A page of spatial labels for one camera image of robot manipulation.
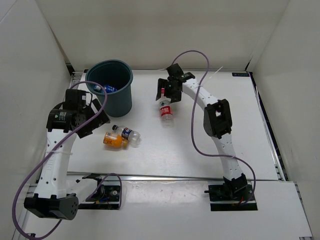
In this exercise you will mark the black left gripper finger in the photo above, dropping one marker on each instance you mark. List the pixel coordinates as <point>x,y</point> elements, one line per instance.
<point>85,131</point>
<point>102,118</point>

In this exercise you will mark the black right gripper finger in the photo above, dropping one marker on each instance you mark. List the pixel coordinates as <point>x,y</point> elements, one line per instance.
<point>174,95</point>
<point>161,85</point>

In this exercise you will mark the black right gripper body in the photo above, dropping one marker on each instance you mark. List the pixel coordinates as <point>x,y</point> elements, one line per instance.
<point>170,82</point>

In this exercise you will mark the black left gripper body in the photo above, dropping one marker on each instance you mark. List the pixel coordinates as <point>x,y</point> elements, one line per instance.
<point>88,112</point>

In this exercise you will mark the red label water bottle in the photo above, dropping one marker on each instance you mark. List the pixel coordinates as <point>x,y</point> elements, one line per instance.
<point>165,109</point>

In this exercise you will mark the blue label water bottle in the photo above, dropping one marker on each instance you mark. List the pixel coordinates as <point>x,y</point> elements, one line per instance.
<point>107,88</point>

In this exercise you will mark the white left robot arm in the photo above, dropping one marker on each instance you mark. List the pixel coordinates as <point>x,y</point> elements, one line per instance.
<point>52,198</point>

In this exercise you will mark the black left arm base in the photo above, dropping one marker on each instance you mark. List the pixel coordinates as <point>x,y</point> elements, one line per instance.
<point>106,192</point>

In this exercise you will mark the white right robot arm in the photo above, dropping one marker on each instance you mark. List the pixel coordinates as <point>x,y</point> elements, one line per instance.
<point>217,124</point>

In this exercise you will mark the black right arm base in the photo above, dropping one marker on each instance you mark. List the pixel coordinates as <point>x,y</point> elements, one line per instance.
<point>221,201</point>

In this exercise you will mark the dark green plastic bin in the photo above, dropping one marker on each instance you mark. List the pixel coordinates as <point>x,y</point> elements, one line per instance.
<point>118,75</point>

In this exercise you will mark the orange juice bottle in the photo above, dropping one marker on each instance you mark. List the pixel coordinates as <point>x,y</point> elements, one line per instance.
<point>115,140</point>

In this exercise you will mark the black cap Pepsi bottle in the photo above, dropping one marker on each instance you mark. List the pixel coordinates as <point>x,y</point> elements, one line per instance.
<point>132,136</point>

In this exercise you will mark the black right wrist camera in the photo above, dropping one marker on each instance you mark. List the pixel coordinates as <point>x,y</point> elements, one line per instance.
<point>175,68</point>

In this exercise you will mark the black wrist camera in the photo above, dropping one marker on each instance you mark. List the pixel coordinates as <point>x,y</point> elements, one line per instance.
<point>75,99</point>
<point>175,68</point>

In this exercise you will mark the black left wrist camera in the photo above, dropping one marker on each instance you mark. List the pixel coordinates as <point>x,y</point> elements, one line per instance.
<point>75,99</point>

